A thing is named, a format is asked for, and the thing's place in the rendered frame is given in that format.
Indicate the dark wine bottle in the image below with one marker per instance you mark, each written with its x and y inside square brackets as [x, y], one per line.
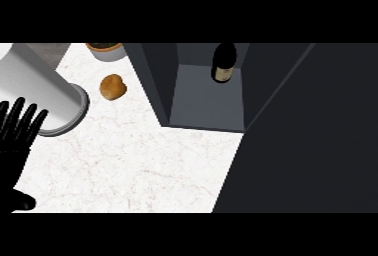
[223, 63]

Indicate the brown potato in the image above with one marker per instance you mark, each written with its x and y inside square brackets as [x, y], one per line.
[112, 87]

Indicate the grey plant pot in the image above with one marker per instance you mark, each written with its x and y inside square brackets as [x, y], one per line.
[105, 51]

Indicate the dark grey cabinet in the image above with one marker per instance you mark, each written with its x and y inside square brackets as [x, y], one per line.
[207, 96]

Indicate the white paper towel roll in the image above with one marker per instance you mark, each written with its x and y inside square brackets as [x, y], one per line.
[38, 90]

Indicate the dark grey cabinet door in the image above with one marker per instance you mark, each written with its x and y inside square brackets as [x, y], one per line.
[304, 140]

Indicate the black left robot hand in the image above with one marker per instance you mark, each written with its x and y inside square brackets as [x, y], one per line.
[13, 140]

